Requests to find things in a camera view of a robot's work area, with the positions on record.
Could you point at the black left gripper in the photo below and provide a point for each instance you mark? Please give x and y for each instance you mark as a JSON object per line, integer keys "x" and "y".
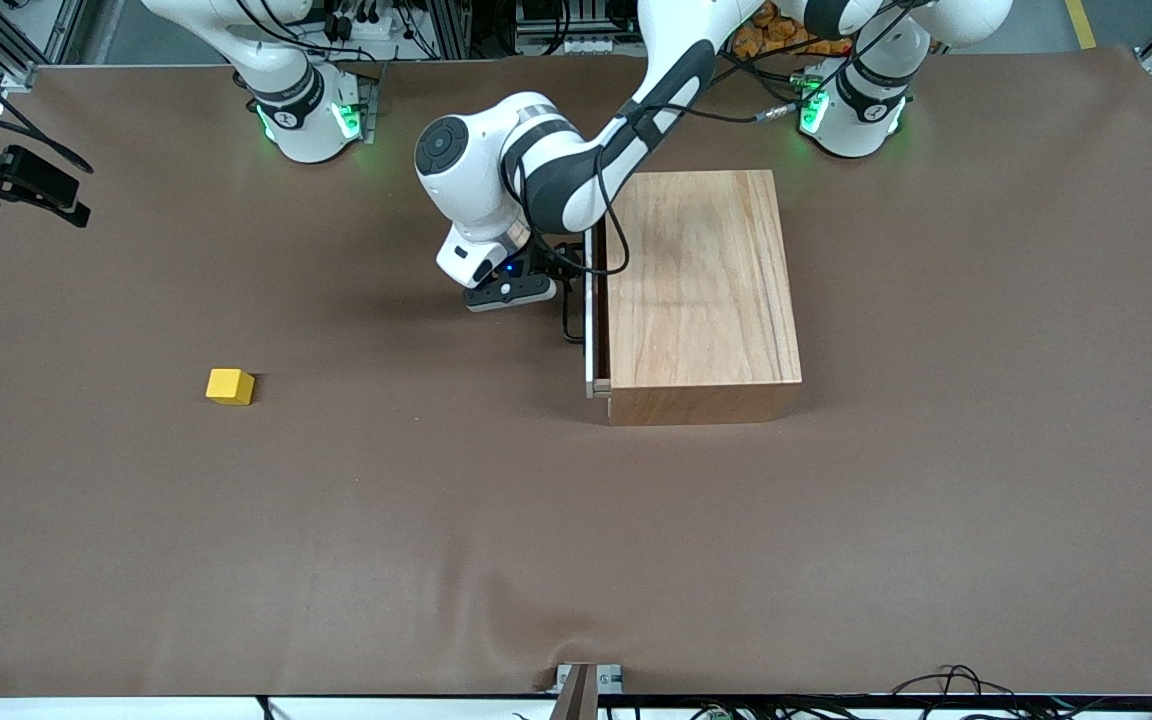
{"x": 543, "y": 262}

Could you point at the yellow cube block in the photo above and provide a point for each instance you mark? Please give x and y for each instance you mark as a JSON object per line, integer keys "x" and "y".
{"x": 229, "y": 388}

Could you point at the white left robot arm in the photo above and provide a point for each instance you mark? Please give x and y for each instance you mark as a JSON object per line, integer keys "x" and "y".
{"x": 476, "y": 160}

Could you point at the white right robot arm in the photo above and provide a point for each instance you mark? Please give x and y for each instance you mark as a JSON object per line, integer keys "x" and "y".
{"x": 301, "y": 130}

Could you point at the wooden drawer cabinet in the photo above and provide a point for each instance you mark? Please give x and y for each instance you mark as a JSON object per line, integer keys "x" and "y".
{"x": 706, "y": 300}

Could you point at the white power strip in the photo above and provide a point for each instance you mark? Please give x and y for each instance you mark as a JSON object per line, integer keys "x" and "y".
{"x": 586, "y": 45}

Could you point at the brown table mat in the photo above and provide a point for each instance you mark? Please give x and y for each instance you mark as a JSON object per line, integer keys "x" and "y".
{"x": 436, "y": 500}

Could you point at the orange bag pile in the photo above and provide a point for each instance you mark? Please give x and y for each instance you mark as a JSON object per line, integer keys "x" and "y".
{"x": 766, "y": 40}

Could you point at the metal table clamp bracket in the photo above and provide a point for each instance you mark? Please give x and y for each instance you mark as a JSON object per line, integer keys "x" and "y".
{"x": 576, "y": 695}

